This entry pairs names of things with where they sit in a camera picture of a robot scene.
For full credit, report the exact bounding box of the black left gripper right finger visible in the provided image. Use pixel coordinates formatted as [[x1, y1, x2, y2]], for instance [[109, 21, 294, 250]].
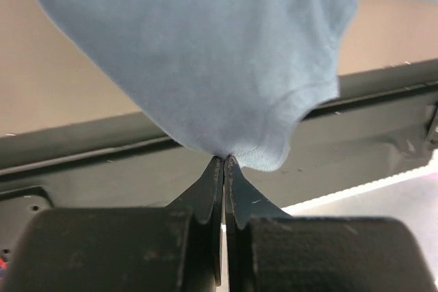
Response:
[[223, 157, 436, 291]]

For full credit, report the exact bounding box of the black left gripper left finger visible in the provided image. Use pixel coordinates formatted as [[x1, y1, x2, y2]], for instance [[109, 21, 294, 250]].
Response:
[[1, 157, 223, 291]]

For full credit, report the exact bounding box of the blue-grey t-shirt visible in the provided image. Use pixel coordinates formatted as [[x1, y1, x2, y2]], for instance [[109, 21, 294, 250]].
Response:
[[38, 0, 359, 171]]

